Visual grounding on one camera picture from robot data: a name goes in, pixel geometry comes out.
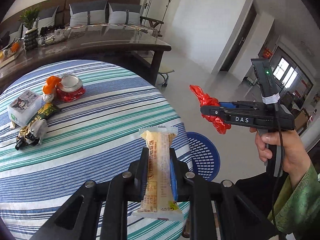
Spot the red plastic bag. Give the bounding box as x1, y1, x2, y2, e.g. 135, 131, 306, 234
189, 84, 232, 135

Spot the cream biscuit packet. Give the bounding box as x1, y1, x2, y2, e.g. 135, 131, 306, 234
132, 126, 184, 221

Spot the green sleeve forearm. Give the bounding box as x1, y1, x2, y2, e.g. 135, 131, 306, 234
274, 164, 320, 239

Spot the right hand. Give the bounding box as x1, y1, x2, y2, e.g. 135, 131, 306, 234
249, 126, 311, 181

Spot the blue plastic stool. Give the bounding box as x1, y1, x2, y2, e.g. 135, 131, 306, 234
187, 132, 220, 181

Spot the black gold snack wrapper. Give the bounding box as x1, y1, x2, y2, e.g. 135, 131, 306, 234
15, 103, 61, 150

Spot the dark long table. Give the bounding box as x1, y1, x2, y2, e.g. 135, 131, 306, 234
1, 26, 171, 87

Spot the striped tablecloth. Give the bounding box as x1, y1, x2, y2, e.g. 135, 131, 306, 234
1, 60, 191, 239

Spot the clear plastic box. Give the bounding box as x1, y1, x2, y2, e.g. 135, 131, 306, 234
8, 90, 42, 127

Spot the crushed red metal can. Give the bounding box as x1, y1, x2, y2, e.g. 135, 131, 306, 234
56, 74, 86, 102

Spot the orange plastic wrapper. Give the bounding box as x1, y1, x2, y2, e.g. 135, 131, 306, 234
42, 76, 61, 103

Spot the grey white cushion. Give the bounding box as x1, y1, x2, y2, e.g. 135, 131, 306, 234
69, 0, 107, 27
108, 3, 141, 25

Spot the fruit bowl with oranges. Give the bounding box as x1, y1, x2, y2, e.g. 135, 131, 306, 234
1, 41, 20, 61

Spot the glass tray with items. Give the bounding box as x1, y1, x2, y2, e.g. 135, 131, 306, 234
36, 27, 71, 47

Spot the black ribbed plant pot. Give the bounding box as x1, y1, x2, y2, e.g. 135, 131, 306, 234
24, 28, 38, 51

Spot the black tracker camera box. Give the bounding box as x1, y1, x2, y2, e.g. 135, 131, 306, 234
251, 59, 280, 105

